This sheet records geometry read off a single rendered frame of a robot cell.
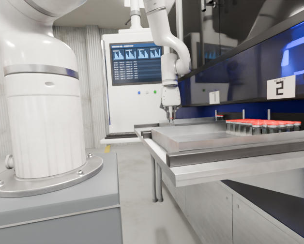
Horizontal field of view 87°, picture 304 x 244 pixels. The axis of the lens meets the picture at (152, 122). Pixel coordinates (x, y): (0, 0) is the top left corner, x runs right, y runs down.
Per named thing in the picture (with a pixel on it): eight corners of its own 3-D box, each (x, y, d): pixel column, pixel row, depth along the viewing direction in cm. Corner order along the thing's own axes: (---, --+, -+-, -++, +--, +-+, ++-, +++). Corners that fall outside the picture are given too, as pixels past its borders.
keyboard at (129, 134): (164, 132, 117) (164, 129, 117) (166, 135, 103) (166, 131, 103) (110, 135, 117) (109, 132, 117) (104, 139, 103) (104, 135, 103)
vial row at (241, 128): (230, 132, 56) (230, 119, 55) (281, 143, 38) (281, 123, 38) (224, 133, 55) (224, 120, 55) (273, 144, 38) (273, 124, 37)
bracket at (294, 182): (302, 192, 44) (303, 145, 43) (315, 198, 41) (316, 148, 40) (185, 215, 37) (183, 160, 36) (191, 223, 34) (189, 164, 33)
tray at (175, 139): (239, 130, 61) (239, 121, 61) (325, 144, 36) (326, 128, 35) (151, 138, 55) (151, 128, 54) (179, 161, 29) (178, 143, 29)
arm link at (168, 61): (181, 80, 86) (165, 82, 91) (180, 55, 85) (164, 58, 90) (175, 78, 79) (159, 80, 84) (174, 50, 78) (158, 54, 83)
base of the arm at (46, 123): (-50, 208, 21) (-72, 66, 20) (26, 163, 40) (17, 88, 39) (99, 186, 26) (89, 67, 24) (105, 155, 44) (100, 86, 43)
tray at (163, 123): (214, 122, 97) (214, 116, 96) (248, 126, 71) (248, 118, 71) (159, 126, 90) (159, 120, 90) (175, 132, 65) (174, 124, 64)
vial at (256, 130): (257, 140, 42) (256, 123, 42) (264, 142, 40) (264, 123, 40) (249, 141, 42) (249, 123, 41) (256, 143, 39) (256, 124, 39)
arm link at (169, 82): (175, 82, 90) (175, 87, 90) (159, 82, 88) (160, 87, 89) (181, 79, 82) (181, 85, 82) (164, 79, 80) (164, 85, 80)
